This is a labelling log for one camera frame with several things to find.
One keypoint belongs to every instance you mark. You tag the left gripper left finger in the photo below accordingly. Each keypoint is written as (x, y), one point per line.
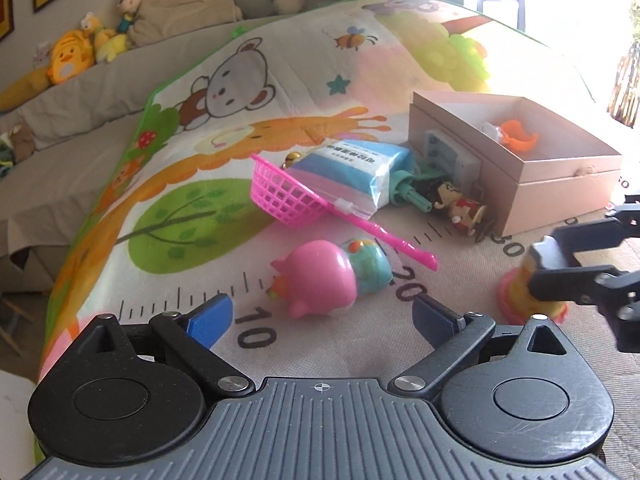
(187, 340)

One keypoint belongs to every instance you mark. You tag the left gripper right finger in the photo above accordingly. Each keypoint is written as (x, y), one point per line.
(456, 340)

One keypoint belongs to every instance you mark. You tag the yellow pink stacking toy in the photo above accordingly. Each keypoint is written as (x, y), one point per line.
(517, 304)

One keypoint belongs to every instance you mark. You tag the cartoon boy keychain figure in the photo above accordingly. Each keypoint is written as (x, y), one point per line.
(465, 214)

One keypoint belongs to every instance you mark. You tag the pink round bird toy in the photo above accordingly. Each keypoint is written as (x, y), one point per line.
(323, 278)

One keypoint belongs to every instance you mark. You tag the orange plastic mold toy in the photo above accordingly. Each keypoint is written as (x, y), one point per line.
(515, 138)

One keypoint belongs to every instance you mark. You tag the grey battery charger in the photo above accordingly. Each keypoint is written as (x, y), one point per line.
(457, 162)

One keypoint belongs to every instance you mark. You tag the pink cardboard box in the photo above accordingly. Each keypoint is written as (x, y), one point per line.
(569, 172)

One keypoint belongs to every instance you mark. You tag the white small toy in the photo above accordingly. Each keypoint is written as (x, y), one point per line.
(492, 131)

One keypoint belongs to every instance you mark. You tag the teal plastic roller toy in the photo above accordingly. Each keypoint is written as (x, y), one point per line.
(420, 189)

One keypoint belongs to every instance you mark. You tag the pink plastic net scoop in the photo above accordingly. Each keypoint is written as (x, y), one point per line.
(277, 193)

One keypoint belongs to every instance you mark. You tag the blue white wipes pack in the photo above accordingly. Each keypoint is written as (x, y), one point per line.
(355, 172)

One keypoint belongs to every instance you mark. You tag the colourful cartoon play mat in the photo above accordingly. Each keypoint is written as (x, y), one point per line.
(349, 72)

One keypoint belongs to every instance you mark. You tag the yellow duck plush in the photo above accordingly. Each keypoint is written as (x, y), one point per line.
(106, 42)

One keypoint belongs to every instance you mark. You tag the yellow tiger plush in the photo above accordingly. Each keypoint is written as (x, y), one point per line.
(70, 56)

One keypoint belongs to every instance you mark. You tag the beige pillow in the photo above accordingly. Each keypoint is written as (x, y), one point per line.
(158, 20)

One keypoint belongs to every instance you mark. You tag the small doll figure plush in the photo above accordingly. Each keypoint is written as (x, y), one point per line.
(127, 10)

